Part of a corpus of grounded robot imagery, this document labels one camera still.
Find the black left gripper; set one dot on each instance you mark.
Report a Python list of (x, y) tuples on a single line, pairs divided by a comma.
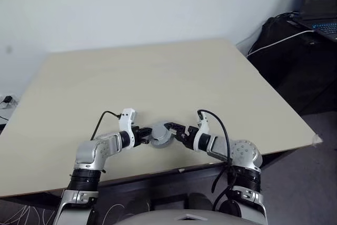
[(136, 136)]

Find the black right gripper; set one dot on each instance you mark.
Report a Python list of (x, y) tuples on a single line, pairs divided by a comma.
[(190, 138)]

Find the grey round motor lid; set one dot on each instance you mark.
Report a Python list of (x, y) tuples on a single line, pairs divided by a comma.
[(161, 133)]

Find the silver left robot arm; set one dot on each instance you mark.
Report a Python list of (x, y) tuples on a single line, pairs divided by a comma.
[(89, 154)]

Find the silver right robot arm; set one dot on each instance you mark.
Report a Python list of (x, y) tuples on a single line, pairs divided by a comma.
[(245, 154)]

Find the grey robot torso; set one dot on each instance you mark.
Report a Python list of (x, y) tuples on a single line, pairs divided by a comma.
[(184, 219)]

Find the large black case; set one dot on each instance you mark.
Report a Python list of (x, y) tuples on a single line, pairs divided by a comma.
[(289, 72)]

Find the white power strip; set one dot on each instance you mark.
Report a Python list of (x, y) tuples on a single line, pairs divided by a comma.
[(10, 105)]

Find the clear tape scrap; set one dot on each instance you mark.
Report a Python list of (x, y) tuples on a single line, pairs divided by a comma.
[(317, 139)]

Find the black power adapter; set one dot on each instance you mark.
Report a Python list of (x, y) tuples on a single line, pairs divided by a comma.
[(7, 99)]

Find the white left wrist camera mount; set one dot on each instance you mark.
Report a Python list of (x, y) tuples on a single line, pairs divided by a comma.
[(126, 119)]

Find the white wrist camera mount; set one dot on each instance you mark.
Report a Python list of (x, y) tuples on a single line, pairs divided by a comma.
[(203, 127), (126, 119)]

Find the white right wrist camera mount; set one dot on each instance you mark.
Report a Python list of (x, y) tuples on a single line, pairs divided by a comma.
[(203, 127)]

